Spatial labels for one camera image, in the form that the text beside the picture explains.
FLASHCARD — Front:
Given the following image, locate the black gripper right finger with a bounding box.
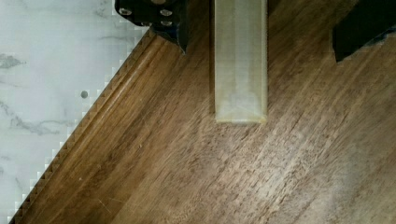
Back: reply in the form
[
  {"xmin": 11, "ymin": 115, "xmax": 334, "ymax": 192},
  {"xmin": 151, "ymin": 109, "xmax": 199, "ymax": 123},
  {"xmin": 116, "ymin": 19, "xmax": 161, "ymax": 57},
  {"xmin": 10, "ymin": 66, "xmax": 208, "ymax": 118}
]
[{"xmin": 332, "ymin": 0, "xmax": 396, "ymax": 63}]

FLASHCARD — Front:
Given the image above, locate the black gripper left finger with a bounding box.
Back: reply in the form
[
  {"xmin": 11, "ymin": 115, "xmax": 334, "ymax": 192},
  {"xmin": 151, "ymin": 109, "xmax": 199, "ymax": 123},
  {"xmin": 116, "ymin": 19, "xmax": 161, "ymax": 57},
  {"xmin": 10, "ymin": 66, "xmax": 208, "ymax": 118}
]
[{"xmin": 114, "ymin": 0, "xmax": 189, "ymax": 53}]

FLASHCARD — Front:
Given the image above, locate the pale butter stick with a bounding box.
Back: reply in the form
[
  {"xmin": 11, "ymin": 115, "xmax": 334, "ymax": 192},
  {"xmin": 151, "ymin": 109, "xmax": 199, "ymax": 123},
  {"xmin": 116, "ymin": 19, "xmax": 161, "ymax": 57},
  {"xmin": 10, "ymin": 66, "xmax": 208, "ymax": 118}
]
[{"xmin": 214, "ymin": 0, "xmax": 268, "ymax": 123}]

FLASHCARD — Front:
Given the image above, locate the dark wooden cutting board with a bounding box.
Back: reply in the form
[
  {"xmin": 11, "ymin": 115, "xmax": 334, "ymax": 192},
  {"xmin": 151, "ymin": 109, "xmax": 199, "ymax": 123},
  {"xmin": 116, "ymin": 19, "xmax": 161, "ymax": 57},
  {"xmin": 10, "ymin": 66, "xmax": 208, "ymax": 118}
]
[{"xmin": 10, "ymin": 0, "xmax": 396, "ymax": 224}]

